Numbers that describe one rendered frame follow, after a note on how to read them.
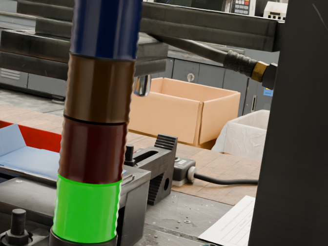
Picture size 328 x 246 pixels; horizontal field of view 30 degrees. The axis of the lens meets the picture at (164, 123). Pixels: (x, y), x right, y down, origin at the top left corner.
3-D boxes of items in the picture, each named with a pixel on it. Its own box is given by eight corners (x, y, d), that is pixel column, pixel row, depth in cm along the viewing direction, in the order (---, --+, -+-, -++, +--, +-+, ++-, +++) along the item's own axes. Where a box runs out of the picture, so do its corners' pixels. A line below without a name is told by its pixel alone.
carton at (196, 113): (146, 169, 372) (157, 75, 361) (229, 191, 350) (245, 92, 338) (93, 191, 320) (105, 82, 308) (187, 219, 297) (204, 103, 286)
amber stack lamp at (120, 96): (84, 105, 37) (90, 50, 37) (140, 116, 36) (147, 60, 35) (50, 112, 34) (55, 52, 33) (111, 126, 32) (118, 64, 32)
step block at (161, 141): (153, 189, 94) (160, 133, 92) (170, 194, 93) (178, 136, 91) (134, 200, 88) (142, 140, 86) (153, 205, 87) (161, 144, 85)
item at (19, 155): (13, 145, 74) (14, 122, 74) (127, 174, 69) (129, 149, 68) (-25, 161, 68) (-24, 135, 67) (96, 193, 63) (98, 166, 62)
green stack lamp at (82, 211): (73, 213, 39) (78, 162, 38) (127, 228, 37) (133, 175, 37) (39, 231, 35) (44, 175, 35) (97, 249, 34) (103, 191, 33)
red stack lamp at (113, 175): (78, 159, 38) (84, 107, 37) (133, 173, 37) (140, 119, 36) (44, 173, 35) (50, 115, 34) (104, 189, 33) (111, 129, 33)
